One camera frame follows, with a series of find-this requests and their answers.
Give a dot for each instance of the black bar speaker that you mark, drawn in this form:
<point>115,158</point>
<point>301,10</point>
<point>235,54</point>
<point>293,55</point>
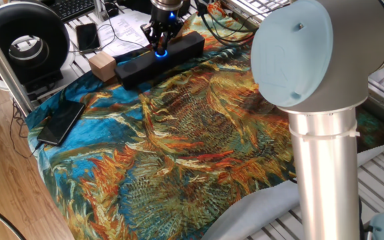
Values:
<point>138,68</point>

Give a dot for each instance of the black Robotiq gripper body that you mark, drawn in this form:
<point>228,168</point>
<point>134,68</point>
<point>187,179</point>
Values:
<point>163,18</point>

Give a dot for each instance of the black computer mouse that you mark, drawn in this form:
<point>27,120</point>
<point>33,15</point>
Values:
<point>111,8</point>

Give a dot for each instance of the sunflower painting cloth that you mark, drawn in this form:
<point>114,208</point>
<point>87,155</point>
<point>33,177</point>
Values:
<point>178,150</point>

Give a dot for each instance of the aluminium frame post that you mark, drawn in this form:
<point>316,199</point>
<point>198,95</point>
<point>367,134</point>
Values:
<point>99,10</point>
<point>5,63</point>

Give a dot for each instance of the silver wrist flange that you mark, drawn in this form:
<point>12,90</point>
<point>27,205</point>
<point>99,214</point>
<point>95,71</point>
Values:
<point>167,2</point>

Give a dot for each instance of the light wooden cube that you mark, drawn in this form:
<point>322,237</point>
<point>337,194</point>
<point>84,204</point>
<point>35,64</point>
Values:
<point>102,66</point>

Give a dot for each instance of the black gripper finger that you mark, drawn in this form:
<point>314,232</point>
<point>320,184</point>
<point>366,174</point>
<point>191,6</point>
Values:
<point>152,33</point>
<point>173,33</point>

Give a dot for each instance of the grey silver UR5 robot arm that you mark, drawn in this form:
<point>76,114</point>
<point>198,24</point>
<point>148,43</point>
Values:
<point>325,150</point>

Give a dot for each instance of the small black smartphone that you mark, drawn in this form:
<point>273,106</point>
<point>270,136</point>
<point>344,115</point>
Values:
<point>88,37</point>

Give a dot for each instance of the black computer keyboard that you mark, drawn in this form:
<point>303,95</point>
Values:
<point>73,8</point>

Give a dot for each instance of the printed white paper sheets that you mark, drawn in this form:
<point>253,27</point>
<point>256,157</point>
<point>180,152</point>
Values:
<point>125,30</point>

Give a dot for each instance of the large black smartphone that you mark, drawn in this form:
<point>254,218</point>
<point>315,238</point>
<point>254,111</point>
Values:
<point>62,121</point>

